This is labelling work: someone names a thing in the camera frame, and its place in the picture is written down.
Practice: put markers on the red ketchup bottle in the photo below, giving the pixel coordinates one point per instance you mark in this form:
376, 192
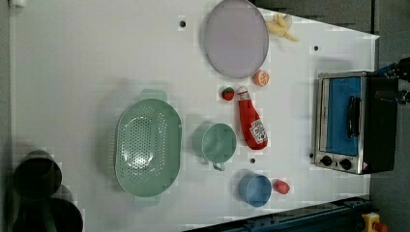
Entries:
252, 127

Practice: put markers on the green oval strainer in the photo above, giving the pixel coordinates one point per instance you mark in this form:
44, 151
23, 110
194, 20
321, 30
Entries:
148, 147

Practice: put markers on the strawberry toy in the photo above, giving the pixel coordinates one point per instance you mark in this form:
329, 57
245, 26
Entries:
228, 94

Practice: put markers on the orange slice toy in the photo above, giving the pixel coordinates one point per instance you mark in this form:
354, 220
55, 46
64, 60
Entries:
261, 78

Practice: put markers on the purple round plate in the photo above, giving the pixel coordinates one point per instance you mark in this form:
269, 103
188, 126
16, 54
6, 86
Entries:
236, 39

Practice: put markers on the red pink toy fruit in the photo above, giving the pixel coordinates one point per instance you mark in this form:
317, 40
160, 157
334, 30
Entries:
281, 187

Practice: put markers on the silver black toaster oven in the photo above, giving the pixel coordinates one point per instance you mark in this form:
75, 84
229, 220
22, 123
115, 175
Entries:
355, 125

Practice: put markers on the yellow red emergency button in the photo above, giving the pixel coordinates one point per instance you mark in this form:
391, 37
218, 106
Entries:
373, 223

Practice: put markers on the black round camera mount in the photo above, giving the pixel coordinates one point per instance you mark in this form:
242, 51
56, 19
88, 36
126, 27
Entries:
45, 204

